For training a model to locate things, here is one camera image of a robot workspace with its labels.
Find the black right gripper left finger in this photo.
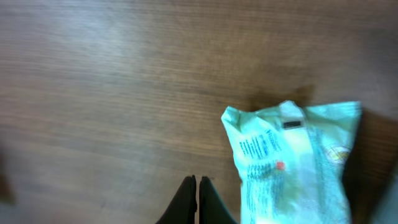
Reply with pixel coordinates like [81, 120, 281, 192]
[156, 175, 197, 224]

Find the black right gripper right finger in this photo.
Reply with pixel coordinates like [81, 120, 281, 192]
[199, 176, 237, 224]

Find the light green snack packet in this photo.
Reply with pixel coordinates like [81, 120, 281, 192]
[221, 101, 361, 223]

